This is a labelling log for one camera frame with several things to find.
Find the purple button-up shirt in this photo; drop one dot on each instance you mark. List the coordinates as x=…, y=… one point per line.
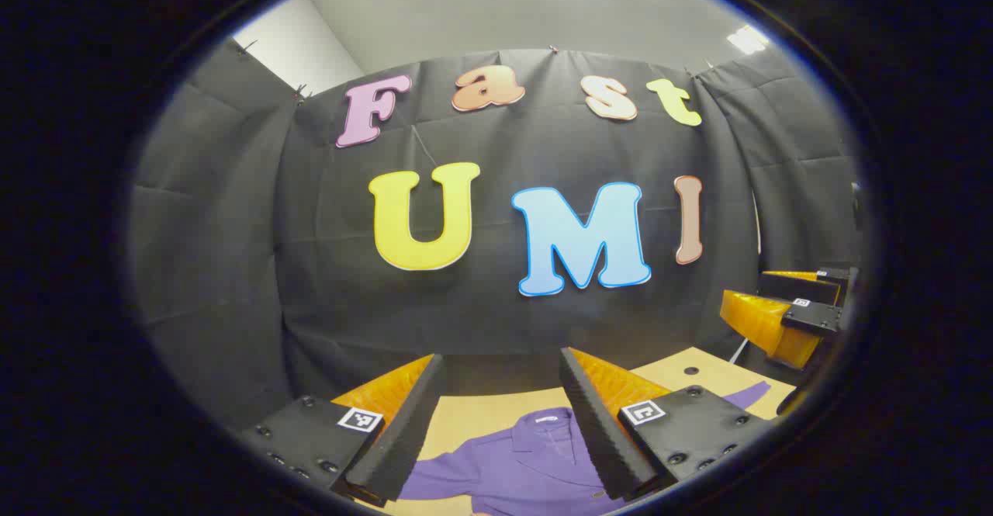
x=527, y=469

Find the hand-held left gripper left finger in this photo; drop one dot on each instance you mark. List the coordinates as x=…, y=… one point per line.
x=403, y=438

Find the white ceiling light panel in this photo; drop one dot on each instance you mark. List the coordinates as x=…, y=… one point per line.
x=747, y=39

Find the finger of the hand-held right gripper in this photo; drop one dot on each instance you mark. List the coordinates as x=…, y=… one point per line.
x=799, y=287
x=760, y=322

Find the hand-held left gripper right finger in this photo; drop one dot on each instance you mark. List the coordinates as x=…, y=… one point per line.
x=597, y=438

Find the small black cloth clip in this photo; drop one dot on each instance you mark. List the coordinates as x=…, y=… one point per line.
x=299, y=95

